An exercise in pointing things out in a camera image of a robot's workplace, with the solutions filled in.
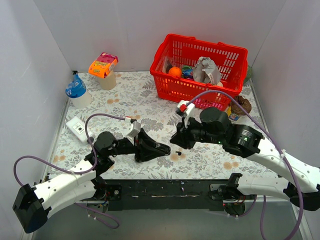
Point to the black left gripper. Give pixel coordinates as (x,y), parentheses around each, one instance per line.
(139,145)

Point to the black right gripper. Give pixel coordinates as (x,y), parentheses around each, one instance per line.
(184,135)

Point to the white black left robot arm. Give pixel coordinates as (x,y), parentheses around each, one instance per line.
(34,205)

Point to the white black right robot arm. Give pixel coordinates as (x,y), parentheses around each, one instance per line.
(296,182)

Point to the floral patterned table mat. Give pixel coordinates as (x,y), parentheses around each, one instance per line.
(135,96)

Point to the blue green snack packet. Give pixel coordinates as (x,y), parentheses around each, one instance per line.
(187,72)

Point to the orange fruit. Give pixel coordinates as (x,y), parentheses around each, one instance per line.
(175,72)

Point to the crumpled grey white bag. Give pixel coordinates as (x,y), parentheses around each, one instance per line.
(206,71)

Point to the red plastic shopping basket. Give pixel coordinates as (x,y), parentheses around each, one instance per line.
(185,50)

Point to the clear dark snack packet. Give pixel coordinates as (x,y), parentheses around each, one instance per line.
(168,64)

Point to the white tube black cap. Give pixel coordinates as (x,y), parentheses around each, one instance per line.
(77,127)

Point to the beige paper cup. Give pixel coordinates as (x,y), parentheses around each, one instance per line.
(109,82)

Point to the white bottle blue cap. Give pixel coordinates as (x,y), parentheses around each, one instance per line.
(78,93)

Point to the orange pink snack pack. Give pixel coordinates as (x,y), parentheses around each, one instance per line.
(103,65)

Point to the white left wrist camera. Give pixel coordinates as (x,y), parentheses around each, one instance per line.
(134,130)

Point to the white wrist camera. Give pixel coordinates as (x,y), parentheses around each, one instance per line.
(186,110)
(134,130)

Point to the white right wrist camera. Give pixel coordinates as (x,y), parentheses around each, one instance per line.
(186,110)

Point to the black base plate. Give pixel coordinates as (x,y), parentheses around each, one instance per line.
(172,194)

